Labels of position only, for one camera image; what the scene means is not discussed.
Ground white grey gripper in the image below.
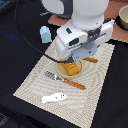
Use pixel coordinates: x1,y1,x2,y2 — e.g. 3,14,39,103
56,19,114,63

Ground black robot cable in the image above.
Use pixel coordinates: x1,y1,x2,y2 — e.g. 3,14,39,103
14,0,73,65

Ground white toy fish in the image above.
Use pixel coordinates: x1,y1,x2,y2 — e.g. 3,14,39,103
42,93,67,104

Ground fork with wooden handle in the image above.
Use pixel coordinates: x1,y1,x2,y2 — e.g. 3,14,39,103
44,71,86,90

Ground beige bowl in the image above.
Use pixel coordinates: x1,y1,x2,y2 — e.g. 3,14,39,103
119,5,128,30

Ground beige woven placemat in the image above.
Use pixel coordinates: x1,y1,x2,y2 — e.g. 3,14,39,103
14,43,114,128

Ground round beige plate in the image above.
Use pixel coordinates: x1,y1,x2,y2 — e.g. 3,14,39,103
56,61,83,79

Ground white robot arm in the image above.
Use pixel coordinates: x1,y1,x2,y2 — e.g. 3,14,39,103
41,0,115,63

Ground knife with wooden handle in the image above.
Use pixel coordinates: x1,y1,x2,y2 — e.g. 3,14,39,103
83,57,98,63

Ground light blue cup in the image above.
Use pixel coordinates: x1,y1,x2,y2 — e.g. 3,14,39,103
40,26,52,43

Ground pink stove board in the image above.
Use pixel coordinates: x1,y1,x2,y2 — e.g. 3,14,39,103
48,0,128,43

